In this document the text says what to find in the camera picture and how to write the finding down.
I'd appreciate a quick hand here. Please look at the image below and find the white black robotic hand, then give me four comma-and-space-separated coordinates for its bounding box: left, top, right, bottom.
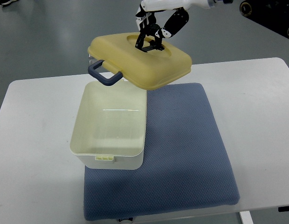
134, 0, 216, 51

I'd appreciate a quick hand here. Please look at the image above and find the yellow box lid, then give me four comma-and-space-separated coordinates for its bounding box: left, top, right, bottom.
88, 33, 192, 90

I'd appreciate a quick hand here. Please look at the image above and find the white storage box base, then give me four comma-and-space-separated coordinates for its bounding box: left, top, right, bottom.
70, 80, 147, 170

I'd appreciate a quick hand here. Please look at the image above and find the black wheeled equipment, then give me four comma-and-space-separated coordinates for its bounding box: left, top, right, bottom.
239, 0, 289, 39

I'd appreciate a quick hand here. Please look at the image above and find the blue padded mat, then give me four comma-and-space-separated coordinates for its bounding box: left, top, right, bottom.
84, 83, 240, 221

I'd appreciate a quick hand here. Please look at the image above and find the white table leg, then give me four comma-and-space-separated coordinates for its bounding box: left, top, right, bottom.
239, 211, 254, 224

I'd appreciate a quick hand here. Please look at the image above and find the black table bracket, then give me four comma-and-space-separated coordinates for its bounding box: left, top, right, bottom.
278, 206, 289, 212

